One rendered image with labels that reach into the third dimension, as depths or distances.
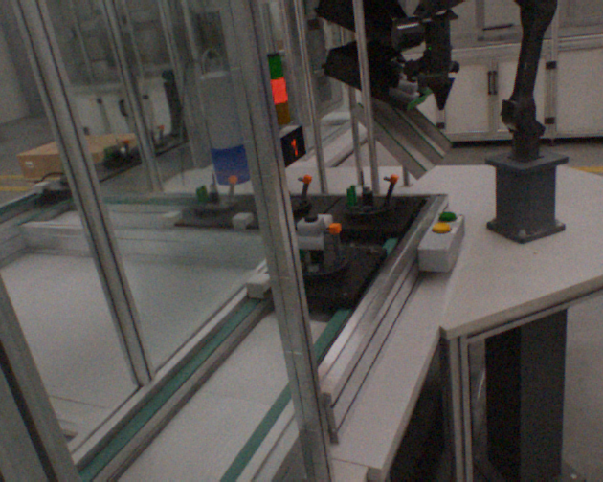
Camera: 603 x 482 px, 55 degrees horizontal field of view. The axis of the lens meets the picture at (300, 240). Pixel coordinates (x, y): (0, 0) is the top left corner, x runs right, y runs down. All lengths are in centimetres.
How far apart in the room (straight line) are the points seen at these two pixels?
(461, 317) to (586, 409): 122
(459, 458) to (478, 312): 38
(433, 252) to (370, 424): 48
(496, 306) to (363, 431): 46
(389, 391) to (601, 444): 133
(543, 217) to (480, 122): 405
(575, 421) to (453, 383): 108
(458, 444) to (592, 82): 439
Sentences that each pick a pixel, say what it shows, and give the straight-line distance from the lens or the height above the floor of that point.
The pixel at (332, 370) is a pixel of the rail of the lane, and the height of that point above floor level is 96.
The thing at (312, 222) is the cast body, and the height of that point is 109.
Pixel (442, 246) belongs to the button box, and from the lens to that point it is 133.
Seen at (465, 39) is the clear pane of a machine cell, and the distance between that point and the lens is 551.
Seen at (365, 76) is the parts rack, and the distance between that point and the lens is 165.
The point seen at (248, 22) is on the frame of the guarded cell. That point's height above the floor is 150.
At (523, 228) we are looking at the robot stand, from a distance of 159.
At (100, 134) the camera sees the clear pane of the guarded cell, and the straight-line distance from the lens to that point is 44.
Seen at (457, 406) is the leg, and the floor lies 64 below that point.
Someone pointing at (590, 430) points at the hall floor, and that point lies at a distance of 233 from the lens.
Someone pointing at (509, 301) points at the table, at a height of 86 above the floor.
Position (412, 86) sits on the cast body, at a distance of 168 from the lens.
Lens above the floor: 152
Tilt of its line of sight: 23 degrees down
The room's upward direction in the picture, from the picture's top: 9 degrees counter-clockwise
